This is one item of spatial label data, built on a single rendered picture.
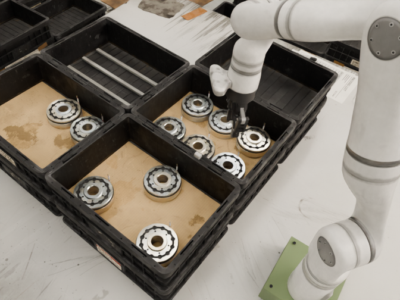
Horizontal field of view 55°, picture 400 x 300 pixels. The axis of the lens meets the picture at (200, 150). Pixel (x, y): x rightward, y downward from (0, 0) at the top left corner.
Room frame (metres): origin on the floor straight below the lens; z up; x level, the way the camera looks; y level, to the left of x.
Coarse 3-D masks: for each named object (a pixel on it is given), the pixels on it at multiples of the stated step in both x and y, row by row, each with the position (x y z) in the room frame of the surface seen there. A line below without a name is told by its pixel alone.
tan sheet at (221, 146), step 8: (184, 96) 0.96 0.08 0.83; (176, 104) 0.92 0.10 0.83; (168, 112) 0.87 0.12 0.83; (176, 112) 0.88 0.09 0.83; (184, 120) 0.85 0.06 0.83; (192, 128) 0.82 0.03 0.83; (200, 128) 0.82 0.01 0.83; (216, 144) 0.76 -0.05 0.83; (224, 144) 0.77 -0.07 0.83; (232, 144) 0.77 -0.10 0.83; (272, 144) 0.79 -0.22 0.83; (216, 152) 0.73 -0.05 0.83; (232, 152) 0.74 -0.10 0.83; (248, 160) 0.72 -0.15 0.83; (256, 160) 0.72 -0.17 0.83; (248, 168) 0.69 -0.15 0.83
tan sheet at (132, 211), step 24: (96, 168) 0.62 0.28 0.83; (120, 168) 0.63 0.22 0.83; (144, 168) 0.64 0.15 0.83; (72, 192) 0.53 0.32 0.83; (120, 192) 0.55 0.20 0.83; (144, 192) 0.56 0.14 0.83; (192, 192) 0.58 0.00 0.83; (120, 216) 0.48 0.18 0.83; (144, 216) 0.49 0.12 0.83; (168, 216) 0.50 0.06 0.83; (192, 216) 0.51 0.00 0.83
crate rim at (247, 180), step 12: (180, 72) 0.96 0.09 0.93; (204, 72) 0.98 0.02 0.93; (168, 84) 0.90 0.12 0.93; (132, 108) 0.77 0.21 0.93; (144, 120) 0.73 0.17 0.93; (288, 120) 0.81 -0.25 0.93; (288, 132) 0.76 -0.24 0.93; (180, 144) 0.66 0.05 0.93; (276, 144) 0.71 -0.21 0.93; (204, 156) 0.63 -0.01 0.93; (264, 156) 0.66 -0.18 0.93; (216, 168) 0.60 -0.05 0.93; (252, 168) 0.61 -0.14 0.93; (240, 180) 0.57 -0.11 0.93
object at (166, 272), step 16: (112, 128) 0.69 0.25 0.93; (144, 128) 0.71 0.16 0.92; (176, 144) 0.66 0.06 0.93; (64, 160) 0.56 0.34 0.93; (192, 160) 0.62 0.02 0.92; (48, 176) 0.51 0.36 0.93; (224, 176) 0.58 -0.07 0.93; (64, 192) 0.47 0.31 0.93; (80, 208) 0.43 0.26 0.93; (224, 208) 0.48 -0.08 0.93; (96, 224) 0.41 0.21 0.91; (208, 224) 0.43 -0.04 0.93; (128, 240) 0.37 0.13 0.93; (144, 256) 0.34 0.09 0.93; (176, 256) 0.35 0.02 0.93; (160, 272) 0.31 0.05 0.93
